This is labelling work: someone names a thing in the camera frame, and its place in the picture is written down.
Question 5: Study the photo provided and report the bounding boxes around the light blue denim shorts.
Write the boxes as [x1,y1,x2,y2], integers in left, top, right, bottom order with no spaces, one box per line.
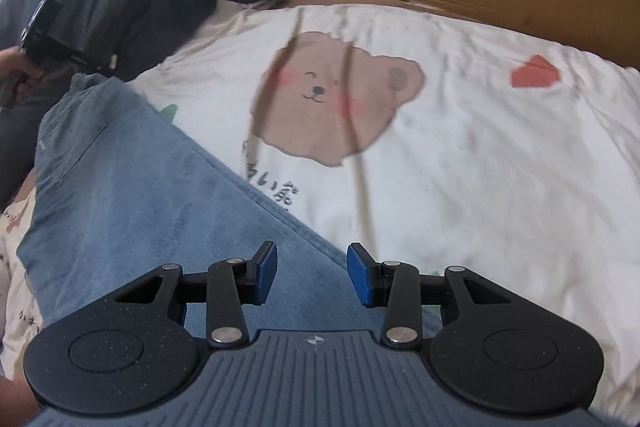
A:
[16,72,442,343]

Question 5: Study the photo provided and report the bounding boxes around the person left hand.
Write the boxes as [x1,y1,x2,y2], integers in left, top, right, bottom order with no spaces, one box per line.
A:
[1,46,43,108]

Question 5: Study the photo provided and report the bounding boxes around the dark grey pillow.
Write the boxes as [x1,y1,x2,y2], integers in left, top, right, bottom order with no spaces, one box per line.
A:
[1,0,148,206]

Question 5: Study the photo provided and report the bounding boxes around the black garment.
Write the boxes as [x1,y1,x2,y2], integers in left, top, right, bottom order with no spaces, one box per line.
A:
[113,0,284,81]

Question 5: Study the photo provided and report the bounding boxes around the cream bear print bedsheet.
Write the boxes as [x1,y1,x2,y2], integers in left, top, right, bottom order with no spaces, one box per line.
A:
[1,2,639,425]

